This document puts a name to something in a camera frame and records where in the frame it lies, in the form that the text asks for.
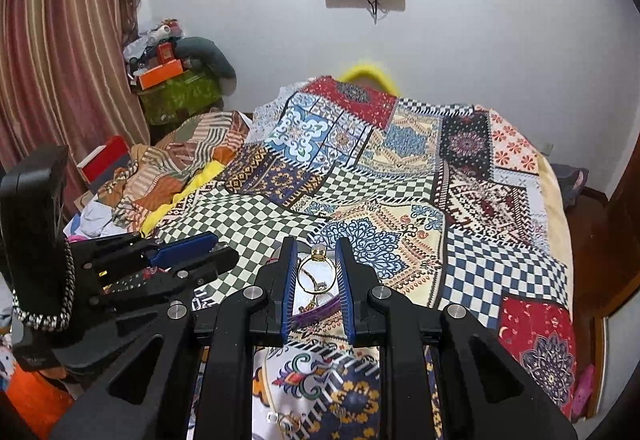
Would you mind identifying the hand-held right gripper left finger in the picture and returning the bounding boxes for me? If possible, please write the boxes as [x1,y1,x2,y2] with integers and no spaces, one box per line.
[50,236,301,440]

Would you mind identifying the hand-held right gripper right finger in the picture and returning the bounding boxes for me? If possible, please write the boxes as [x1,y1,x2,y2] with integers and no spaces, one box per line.
[335,237,579,440]

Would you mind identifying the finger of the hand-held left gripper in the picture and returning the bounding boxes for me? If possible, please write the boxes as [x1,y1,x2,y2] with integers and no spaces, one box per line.
[102,247,240,307]
[125,232,220,269]

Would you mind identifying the gold ring with pearl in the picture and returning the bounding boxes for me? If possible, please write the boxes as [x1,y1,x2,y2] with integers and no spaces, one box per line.
[297,244,338,297]

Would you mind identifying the purple bangle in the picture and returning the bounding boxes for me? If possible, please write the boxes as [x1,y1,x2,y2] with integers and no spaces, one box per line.
[290,295,342,327]

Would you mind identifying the silver chain bracelet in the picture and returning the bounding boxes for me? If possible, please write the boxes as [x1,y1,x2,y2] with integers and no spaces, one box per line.
[11,237,77,332]

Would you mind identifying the pile of white clothes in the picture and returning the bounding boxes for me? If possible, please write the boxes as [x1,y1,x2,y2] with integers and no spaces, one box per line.
[65,200,127,241]

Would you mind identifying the yellow cloth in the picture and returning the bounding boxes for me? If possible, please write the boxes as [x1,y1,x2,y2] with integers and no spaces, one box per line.
[141,160,224,239]

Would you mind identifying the red and white box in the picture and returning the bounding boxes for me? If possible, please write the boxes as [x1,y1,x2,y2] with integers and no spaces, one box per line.
[76,135,132,184]

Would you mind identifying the striped orange green cloth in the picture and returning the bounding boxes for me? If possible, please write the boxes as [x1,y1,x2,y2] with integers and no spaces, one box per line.
[97,110,251,232]

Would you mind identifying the patchwork printed blanket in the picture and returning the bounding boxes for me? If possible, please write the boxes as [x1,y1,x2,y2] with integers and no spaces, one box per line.
[145,75,577,440]

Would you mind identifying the striped red curtain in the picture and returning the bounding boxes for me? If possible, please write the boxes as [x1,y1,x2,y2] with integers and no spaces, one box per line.
[0,0,157,181]

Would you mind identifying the orange box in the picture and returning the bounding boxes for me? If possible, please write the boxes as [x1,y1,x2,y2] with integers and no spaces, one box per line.
[137,59,184,90]

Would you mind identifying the grey plush pillow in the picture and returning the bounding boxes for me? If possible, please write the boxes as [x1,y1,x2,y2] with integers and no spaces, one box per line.
[172,36,237,96]

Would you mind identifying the pile of small clutter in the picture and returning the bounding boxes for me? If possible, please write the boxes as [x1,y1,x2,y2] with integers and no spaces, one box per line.
[122,18,186,71]

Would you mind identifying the yellow fuzzy cushion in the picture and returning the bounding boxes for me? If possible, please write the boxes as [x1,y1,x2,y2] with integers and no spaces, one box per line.
[340,62,401,96]

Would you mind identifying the beige bed sheet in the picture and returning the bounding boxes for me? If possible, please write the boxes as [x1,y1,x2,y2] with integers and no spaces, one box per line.
[536,154,574,311]

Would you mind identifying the dark cloth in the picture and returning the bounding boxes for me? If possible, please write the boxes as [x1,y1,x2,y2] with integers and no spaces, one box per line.
[550,163,589,206]

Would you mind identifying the pink slippers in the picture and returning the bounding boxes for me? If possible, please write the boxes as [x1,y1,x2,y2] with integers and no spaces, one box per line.
[572,362,596,419]

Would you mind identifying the black hanging cables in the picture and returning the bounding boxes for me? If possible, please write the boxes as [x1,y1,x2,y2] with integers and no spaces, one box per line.
[362,0,387,24]

